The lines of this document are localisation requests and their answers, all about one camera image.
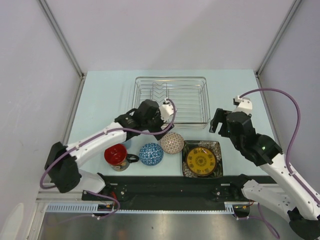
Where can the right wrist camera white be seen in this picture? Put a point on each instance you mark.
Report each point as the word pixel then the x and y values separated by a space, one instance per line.
pixel 242 104

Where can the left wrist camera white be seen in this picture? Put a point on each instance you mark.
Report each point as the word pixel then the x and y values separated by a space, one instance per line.
pixel 167 110

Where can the aluminium frame post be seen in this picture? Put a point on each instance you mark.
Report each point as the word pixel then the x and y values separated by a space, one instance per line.
pixel 294 8
pixel 48 13

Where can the black floral square plate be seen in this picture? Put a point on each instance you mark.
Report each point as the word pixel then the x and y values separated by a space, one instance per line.
pixel 214 146

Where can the left aluminium frame post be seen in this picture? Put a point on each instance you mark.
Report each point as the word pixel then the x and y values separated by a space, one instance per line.
pixel 48 13

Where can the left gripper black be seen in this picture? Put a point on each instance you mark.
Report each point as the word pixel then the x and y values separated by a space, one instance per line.
pixel 161 122

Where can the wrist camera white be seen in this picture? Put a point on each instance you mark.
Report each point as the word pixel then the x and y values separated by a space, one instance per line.
pixel 242 104
pixel 167 110

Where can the aluminium front rail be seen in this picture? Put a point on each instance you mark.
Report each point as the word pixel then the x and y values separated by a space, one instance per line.
pixel 57 197

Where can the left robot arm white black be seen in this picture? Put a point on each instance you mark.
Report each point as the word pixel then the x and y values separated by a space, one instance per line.
pixel 62 170

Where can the red black mug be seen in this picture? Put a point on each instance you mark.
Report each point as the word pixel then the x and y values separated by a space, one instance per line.
pixel 118 157

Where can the right aluminium frame post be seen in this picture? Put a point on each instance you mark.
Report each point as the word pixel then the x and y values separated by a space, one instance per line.
pixel 294 8

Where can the red brown patterned bowl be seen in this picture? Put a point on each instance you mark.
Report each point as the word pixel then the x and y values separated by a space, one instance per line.
pixel 172 143

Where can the blue patterned bowl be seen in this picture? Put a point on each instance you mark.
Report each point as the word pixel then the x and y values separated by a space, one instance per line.
pixel 151 154

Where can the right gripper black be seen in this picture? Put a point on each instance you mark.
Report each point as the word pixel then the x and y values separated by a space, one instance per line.
pixel 219 117

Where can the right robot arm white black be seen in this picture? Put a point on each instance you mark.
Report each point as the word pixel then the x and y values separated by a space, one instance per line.
pixel 300 206

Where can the light blue cup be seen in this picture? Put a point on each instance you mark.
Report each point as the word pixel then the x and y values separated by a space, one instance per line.
pixel 127 144

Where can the yellow round plate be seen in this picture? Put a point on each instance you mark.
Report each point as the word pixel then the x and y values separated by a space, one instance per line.
pixel 201 161

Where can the wire metal dish rack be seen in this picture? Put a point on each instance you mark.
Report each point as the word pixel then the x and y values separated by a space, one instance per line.
pixel 189 94

